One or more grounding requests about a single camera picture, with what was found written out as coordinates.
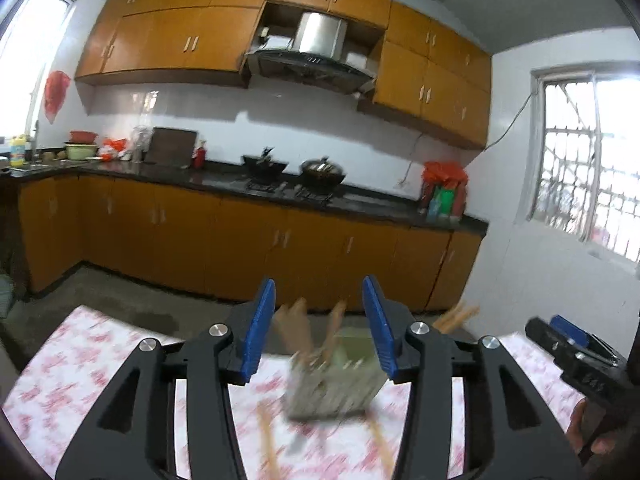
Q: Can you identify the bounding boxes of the black wok with lid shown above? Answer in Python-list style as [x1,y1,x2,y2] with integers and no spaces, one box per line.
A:
[299,156,346,193]

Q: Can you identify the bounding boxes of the red plastic bag hanging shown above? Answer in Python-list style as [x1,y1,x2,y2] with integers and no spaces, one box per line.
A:
[43,70,70,124]

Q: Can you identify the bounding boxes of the person right hand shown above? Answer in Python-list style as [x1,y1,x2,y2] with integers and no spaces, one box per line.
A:
[566,399,639,480]

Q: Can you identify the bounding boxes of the red fire extinguisher bottle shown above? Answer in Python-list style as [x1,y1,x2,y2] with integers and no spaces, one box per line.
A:
[192,141,206,169]

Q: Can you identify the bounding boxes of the brown lower kitchen cabinets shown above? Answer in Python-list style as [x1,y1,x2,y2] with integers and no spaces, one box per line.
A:
[17,174,484,313]

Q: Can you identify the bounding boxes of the yellow detergent bottle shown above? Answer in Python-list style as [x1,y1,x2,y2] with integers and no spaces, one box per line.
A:
[10,136,26,168]

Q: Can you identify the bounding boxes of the red bag on counter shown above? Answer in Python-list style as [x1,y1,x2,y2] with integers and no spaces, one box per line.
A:
[420,160,469,222]

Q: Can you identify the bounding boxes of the green basin with red lid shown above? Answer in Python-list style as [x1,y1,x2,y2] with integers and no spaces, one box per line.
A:
[65,130,99,160]

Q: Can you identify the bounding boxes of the green perforated utensil holder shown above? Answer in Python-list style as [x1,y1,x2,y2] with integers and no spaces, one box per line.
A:
[283,327,387,420]

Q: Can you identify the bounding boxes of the barred window right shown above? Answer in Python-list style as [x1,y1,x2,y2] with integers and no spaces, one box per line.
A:
[528,70,639,266]

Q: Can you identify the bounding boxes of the black wok left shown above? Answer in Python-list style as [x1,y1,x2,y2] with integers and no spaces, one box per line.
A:
[242,148,288,183]

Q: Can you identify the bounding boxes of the dark cutting board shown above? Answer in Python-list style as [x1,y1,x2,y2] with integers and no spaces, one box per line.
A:
[144,127,198,169]

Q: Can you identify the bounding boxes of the brown upper kitchen cabinets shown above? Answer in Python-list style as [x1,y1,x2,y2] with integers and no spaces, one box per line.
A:
[75,0,491,150]

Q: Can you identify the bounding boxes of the steel range hood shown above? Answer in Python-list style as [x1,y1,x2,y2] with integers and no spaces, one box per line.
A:
[245,3,384,96]

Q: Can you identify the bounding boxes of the bamboo chopstick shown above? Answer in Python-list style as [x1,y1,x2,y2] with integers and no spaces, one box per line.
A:
[322,300,346,363]
[272,297,314,364]
[367,415,395,479]
[257,402,281,480]
[433,301,480,334]

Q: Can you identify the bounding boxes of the brown kitchen cabinets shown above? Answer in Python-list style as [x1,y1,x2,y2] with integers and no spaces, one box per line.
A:
[17,174,484,313]
[75,0,491,150]

